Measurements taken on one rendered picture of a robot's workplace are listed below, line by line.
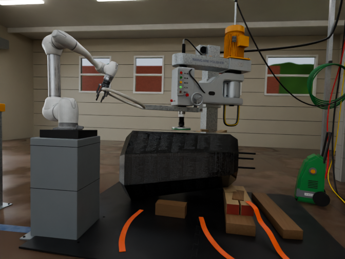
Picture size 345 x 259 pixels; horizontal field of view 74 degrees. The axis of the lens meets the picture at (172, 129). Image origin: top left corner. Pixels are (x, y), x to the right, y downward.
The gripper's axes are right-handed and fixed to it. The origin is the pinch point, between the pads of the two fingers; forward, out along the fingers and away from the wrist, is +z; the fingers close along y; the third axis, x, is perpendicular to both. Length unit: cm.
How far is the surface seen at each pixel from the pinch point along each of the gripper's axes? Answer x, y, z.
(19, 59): 668, -514, -71
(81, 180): -54, 27, 70
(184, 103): 5, 85, -31
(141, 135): 16, 55, 19
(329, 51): 94, 276, -217
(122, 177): 7, 53, 68
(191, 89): 6, 86, -48
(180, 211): -21, 119, 74
